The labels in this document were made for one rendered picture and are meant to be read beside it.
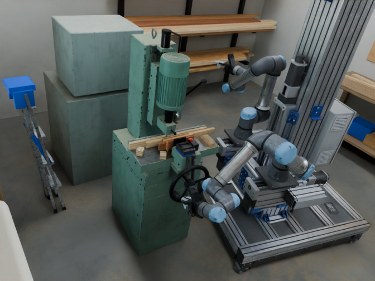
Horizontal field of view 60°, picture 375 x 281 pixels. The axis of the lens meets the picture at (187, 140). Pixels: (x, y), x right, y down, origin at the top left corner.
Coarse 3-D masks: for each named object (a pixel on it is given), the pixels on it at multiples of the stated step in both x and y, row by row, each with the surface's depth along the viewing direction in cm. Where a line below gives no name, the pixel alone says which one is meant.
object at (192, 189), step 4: (188, 188) 175; (192, 188) 175; (196, 188) 176; (192, 192) 174; (196, 192) 175; (192, 196) 173; (196, 196) 173; (192, 200) 174; (196, 200) 172; (200, 200) 173; (196, 204) 171
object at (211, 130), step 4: (208, 128) 235; (212, 128) 236; (192, 132) 228; (196, 132) 228; (200, 132) 230; (204, 132) 232; (208, 132) 235; (212, 132) 237; (172, 136) 220; (196, 136) 230; (152, 140) 212; (156, 140) 213; (160, 140) 214; (148, 144) 210; (152, 144) 212; (156, 144) 214
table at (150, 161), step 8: (200, 144) 223; (128, 152) 209; (152, 152) 208; (168, 152) 210; (200, 152) 218; (208, 152) 222; (216, 152) 227; (136, 160) 200; (144, 160) 200; (152, 160) 201; (160, 160) 202; (168, 160) 205; (144, 168) 198; (152, 168) 202; (176, 168) 203
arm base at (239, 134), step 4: (236, 128) 254; (240, 128) 249; (236, 132) 252; (240, 132) 250; (244, 132) 248; (248, 132) 249; (236, 136) 252; (240, 136) 251; (244, 136) 249; (248, 136) 250; (244, 140) 251
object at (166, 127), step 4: (160, 116) 214; (164, 116) 215; (160, 120) 211; (160, 124) 212; (164, 124) 207; (168, 124) 207; (172, 124) 208; (160, 128) 213; (164, 128) 208; (168, 128) 206; (172, 128) 208; (164, 132) 209; (168, 132) 208
